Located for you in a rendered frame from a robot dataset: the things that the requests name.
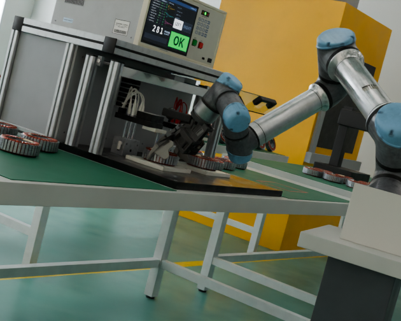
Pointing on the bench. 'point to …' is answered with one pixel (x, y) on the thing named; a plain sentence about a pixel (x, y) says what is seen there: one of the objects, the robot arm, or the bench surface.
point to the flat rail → (162, 81)
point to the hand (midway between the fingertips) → (158, 158)
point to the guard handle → (265, 101)
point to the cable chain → (126, 89)
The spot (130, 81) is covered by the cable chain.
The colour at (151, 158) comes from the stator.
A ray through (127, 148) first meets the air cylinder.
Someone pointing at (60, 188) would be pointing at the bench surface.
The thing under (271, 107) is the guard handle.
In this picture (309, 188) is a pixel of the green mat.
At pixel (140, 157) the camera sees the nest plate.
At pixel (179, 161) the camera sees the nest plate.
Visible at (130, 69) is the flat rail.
